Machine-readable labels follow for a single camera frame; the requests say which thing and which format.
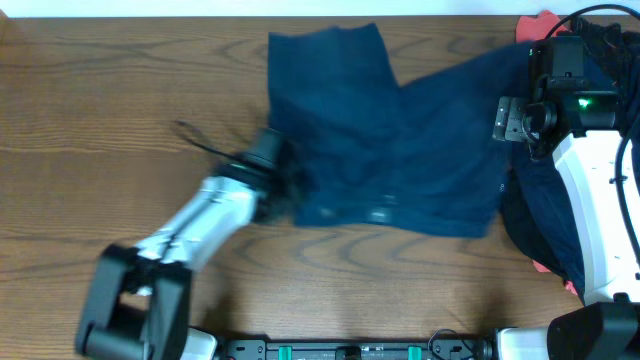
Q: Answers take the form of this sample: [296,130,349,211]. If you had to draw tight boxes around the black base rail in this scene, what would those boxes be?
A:
[213,337,498,360]

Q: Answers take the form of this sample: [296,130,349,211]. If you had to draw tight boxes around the red garment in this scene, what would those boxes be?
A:
[515,10,560,42]

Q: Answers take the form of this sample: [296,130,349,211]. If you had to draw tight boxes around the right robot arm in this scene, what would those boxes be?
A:
[487,33,639,359]

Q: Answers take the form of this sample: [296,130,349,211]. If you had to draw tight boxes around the dark blue denim shorts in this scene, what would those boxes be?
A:
[268,24,530,237]

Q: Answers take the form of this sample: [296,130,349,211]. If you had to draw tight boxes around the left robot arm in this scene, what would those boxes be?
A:
[74,128,302,360]

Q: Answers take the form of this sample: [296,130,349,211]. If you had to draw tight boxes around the black knit garment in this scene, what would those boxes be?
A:
[570,17,639,84]

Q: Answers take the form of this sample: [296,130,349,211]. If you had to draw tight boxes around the dark blue garment in pile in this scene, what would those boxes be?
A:
[499,44,640,306]

